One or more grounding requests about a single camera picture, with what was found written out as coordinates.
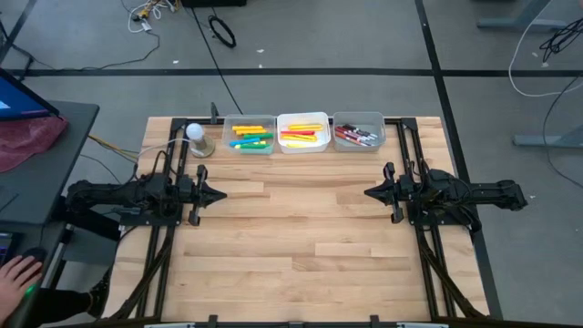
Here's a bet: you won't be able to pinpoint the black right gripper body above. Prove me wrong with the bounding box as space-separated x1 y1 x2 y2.
384 162 415 224

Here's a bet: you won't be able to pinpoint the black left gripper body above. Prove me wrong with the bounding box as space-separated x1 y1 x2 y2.
178 164 210 227

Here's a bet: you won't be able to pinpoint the orange cap whiteboard marker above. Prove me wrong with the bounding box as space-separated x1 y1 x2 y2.
335 133 363 148

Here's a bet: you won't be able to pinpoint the red cap whiteboard marker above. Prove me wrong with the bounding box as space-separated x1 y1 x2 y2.
334 130 368 147

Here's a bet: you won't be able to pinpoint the white bulb brass lamp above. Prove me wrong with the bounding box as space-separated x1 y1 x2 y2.
185 122 216 159

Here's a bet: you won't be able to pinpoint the grey plastic bin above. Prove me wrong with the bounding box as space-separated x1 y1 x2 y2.
332 111 387 153

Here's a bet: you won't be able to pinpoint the clear plastic bin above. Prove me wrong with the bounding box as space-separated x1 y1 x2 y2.
221 113 277 156

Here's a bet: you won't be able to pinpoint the white plastic bin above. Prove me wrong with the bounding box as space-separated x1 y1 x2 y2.
276 111 332 155

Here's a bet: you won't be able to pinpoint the black desk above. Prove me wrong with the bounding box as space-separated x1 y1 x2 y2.
0 100 100 328

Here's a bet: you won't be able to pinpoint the person's shoe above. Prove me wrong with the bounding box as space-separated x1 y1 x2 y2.
86 268 113 320

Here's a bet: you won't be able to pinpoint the grey desk foot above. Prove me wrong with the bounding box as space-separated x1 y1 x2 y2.
513 125 583 149

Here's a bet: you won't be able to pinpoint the red cloth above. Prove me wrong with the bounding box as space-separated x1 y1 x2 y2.
0 116 70 174

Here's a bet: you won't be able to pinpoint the person's leg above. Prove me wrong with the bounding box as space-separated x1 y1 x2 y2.
13 289 95 328

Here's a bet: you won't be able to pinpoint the black box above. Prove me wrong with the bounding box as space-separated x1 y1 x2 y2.
180 0 248 8

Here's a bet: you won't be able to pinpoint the person's hand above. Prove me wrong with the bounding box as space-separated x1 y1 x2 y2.
0 254 45 323

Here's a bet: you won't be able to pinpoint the laptop with blue screen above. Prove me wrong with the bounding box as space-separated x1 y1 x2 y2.
0 67 61 122

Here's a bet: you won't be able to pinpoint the grey desk leg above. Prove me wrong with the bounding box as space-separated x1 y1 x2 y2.
476 0 570 32

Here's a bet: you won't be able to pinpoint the white lamp cable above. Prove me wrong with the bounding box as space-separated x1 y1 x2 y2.
136 138 192 160

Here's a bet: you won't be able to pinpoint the yellow cables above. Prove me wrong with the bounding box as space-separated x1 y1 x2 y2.
87 134 140 163

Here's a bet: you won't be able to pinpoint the black cable bundle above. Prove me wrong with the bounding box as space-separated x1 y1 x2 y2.
108 225 177 320
416 225 486 319

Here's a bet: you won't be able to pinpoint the long black floor cable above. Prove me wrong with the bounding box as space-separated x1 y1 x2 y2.
189 6 242 113

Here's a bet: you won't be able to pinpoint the thin black floor cable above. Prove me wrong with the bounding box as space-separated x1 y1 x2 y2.
541 75 583 189

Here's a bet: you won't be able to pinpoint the white floor cable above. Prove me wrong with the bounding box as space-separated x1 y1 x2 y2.
508 0 583 98

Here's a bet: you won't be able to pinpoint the coiled black cable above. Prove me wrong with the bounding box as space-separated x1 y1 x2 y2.
208 15 238 49

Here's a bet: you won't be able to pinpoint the white cable bundle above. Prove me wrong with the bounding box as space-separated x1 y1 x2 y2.
120 0 177 34

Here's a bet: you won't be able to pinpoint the tangled black cable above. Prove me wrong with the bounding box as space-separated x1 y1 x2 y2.
539 17 583 64

